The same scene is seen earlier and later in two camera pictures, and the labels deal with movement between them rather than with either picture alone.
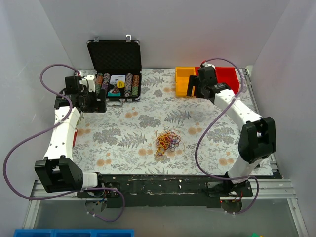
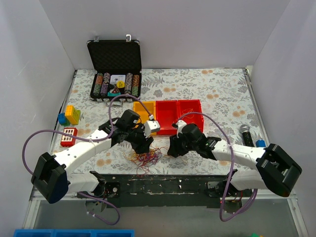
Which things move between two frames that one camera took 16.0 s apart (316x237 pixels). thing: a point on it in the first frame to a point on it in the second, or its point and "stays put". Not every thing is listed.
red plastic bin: [196, 71] to [167, 114]
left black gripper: [100, 104] to [140, 142]
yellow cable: [163, 139] to [140, 155]
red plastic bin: [228, 76] to [185, 106]
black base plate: [127, 190] stays put
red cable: [164, 141] to [147, 160]
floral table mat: [162, 134] stays put
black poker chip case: [118, 65] stays put
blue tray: [73, 233] stays put
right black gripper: [191, 86] to [176, 144]
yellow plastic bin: [182, 75] to [139, 108]
